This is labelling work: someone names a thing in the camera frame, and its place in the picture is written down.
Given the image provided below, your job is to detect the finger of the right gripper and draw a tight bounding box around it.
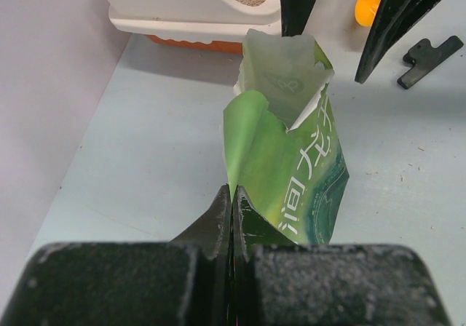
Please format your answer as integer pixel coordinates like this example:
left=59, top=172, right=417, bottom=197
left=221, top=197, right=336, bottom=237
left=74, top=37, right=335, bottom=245
left=355, top=0, right=442, bottom=84
left=280, top=0, right=316, bottom=37

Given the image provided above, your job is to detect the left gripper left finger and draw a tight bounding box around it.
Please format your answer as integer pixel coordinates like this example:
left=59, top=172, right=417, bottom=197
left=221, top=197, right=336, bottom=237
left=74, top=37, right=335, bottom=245
left=1, top=186, right=233, bottom=325

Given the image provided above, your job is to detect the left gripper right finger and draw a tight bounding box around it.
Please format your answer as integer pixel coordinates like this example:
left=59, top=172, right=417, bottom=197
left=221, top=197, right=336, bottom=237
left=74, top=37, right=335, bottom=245
left=232, top=187, right=451, bottom=325

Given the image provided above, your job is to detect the orange plastic scoop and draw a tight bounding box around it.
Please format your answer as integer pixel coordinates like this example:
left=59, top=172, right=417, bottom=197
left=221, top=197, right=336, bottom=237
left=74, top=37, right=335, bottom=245
left=355, top=0, right=381, bottom=27

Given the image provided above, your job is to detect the black bag clip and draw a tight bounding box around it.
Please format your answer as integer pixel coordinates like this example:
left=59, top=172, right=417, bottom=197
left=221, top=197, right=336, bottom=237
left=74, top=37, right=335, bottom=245
left=397, top=36, right=465, bottom=90

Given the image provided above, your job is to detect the green litter bag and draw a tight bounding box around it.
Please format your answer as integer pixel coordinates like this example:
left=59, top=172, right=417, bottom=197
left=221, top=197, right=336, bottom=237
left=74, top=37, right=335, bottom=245
left=223, top=30, right=349, bottom=245

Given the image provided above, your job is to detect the white orange litter box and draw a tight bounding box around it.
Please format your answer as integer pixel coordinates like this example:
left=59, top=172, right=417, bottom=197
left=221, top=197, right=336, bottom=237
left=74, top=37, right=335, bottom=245
left=107, top=0, right=281, bottom=54

